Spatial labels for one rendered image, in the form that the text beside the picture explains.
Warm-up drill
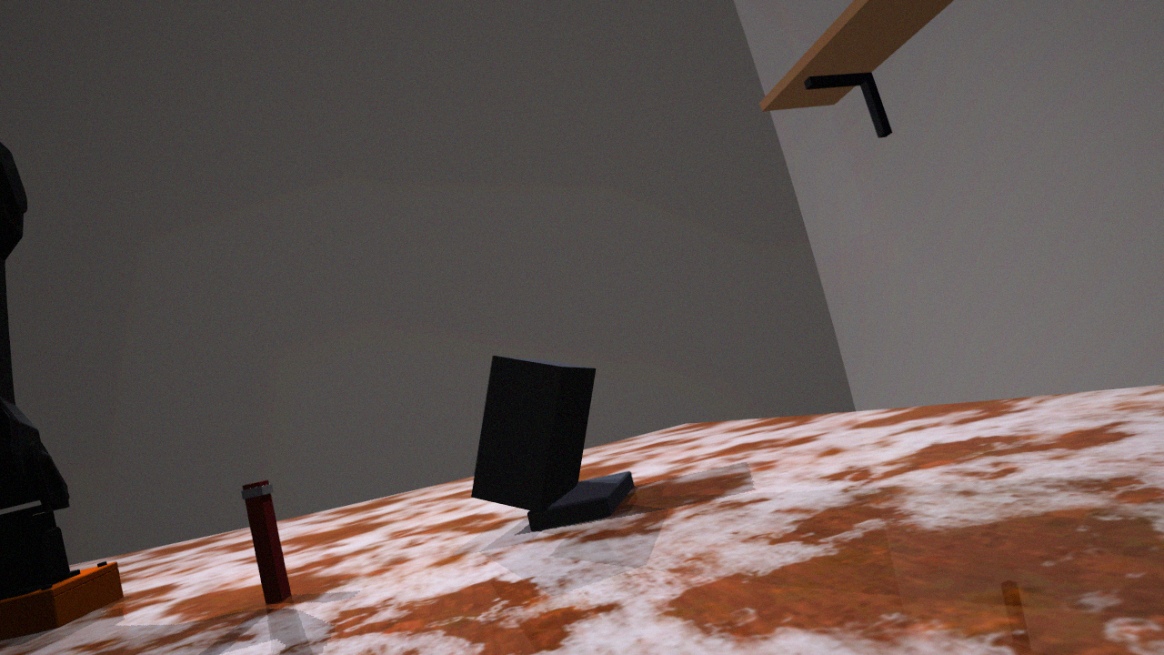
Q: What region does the dark red square peg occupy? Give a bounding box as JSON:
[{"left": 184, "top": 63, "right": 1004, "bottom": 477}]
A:
[{"left": 241, "top": 480, "right": 291, "bottom": 603}]

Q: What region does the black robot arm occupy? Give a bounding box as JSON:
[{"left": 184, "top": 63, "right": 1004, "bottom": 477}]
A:
[{"left": 0, "top": 142, "right": 80, "bottom": 600}]

